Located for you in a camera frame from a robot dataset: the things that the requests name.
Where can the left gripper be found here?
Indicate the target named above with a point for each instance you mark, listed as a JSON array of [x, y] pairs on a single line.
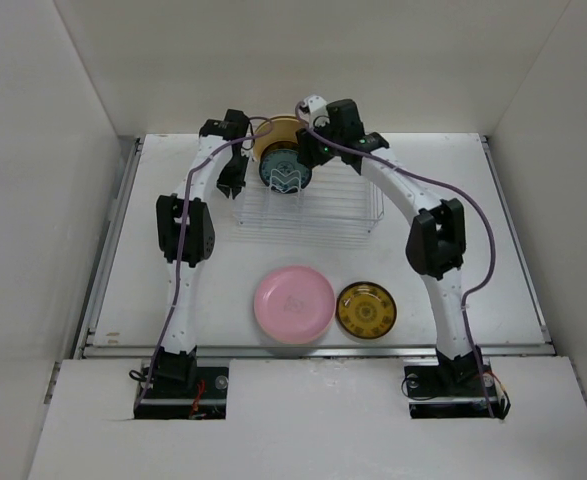
[[230, 185]]

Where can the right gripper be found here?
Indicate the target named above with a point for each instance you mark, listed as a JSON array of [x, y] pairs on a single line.
[[307, 151]]

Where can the blue patterned small plate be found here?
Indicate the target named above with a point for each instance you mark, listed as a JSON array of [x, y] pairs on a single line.
[[281, 171]]

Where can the yellow plate back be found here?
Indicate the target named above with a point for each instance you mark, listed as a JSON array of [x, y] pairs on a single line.
[[262, 147]]

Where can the white wire dish rack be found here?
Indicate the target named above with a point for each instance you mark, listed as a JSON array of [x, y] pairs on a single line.
[[336, 203]]

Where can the pink plate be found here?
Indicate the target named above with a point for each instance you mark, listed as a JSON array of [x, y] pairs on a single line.
[[294, 305]]

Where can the dark patterned small plate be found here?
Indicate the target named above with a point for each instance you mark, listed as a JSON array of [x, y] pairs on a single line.
[[366, 311]]

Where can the cream plate rearmost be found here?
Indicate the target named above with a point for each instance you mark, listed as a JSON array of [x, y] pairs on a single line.
[[279, 128]]

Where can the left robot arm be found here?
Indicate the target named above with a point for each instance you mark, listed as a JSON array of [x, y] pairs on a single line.
[[186, 238]]

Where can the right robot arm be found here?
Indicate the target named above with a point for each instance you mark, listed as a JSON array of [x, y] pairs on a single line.
[[436, 241]]

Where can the aluminium front rail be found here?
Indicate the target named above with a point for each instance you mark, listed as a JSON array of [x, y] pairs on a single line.
[[228, 352]]

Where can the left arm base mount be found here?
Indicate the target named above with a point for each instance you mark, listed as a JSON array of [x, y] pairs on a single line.
[[206, 399]]

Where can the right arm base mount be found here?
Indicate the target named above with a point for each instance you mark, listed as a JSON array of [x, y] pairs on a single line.
[[429, 397]]

